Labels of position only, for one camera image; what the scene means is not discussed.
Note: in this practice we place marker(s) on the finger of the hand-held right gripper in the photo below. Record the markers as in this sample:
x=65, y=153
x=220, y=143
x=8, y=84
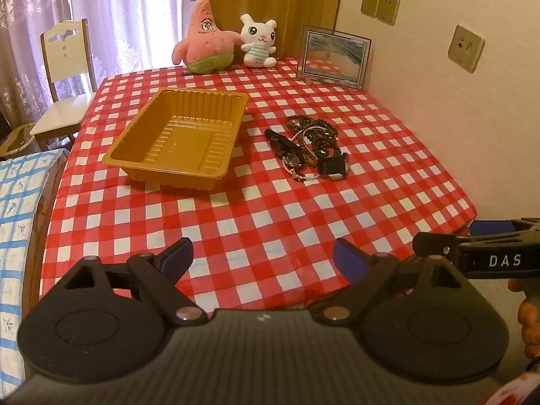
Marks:
x=491, y=228
x=438, y=244

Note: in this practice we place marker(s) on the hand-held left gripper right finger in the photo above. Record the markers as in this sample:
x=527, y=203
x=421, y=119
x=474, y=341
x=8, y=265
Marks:
x=350, y=261

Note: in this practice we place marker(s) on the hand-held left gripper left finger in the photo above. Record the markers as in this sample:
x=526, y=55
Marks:
x=175, y=258

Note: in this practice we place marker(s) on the black square watch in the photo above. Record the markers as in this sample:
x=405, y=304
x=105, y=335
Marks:
x=333, y=164

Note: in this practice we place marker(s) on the yellow plastic tray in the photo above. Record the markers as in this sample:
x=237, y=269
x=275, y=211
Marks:
x=185, y=143

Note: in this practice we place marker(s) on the person's right hand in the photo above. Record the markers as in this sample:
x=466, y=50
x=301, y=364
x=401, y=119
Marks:
x=529, y=329

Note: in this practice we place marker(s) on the red checkered tablecloth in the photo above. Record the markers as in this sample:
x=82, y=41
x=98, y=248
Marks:
x=253, y=219

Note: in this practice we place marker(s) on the blue checked blanket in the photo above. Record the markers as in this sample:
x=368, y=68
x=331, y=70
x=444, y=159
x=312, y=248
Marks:
x=17, y=240

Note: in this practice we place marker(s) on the white wooden chair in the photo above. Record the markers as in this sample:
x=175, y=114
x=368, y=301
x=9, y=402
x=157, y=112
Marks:
x=63, y=109

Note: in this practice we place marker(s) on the beige plastic bucket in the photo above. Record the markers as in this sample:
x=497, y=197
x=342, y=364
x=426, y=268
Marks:
x=17, y=143

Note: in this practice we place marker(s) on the pink starfish plush toy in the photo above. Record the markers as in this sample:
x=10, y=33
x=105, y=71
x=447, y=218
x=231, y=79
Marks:
x=202, y=42

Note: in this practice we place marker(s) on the white bunny plush toy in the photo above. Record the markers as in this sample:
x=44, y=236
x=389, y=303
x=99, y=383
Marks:
x=257, y=46

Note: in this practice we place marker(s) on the lilac lace curtain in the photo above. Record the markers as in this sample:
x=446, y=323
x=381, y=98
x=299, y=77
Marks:
x=126, y=8

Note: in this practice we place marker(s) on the wooden bed frame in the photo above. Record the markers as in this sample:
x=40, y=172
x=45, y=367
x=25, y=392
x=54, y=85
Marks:
x=42, y=219

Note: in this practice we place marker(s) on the glass sand picture frame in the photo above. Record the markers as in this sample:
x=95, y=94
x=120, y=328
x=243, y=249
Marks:
x=333, y=57

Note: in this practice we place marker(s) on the gold wall socket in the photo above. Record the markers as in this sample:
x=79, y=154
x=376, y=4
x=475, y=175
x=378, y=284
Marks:
x=388, y=8
x=370, y=3

